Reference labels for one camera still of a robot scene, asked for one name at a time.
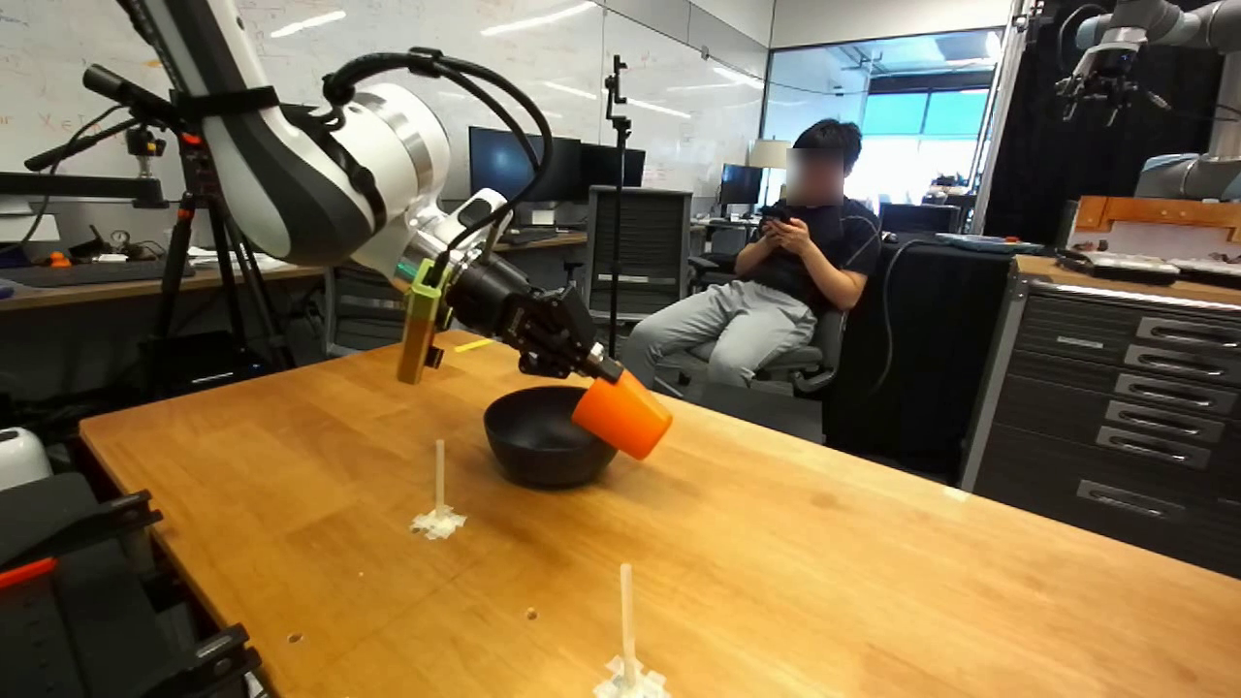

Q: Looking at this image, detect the black camera tripod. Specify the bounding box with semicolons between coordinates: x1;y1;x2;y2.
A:
19;58;295;382

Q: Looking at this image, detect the seated person black shirt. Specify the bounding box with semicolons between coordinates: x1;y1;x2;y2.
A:
617;111;884;390

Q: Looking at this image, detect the white plastic peg stand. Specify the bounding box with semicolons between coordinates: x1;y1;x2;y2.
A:
589;557;676;698
406;433;470;543

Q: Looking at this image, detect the black case red handle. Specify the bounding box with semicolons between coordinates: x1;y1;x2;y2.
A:
0;468;266;698

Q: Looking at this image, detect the black computer monitor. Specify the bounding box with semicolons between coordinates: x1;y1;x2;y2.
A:
719;164;768;209
467;122;589;213
578;142;649;195

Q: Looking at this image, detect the black bowl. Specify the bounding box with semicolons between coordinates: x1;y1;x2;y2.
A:
480;382;622;491

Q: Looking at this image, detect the orange white box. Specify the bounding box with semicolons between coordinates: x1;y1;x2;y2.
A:
1060;191;1241;265

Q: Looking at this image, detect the grey drawer cabinet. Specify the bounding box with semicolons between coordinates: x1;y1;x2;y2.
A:
962;253;1241;572

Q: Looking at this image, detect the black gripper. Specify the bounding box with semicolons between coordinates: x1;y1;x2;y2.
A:
443;253;631;387

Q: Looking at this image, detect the orange plastic cup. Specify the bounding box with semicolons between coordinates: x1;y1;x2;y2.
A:
565;368;676;465

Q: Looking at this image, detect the white plastic container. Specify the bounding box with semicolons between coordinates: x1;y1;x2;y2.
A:
0;422;54;497

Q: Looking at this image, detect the grey flat device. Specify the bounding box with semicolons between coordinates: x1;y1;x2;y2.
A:
1065;244;1241;288

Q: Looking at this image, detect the yellow wrist camera mount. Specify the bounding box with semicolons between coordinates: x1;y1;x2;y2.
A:
393;257;456;387

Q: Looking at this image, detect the tall black cabinet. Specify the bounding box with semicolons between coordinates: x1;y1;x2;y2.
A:
822;231;1022;486

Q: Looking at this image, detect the wooden office desk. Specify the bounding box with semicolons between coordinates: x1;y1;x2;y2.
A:
0;230;592;323

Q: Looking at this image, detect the black backdrop curtain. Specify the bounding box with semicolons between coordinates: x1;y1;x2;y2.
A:
984;13;1224;248

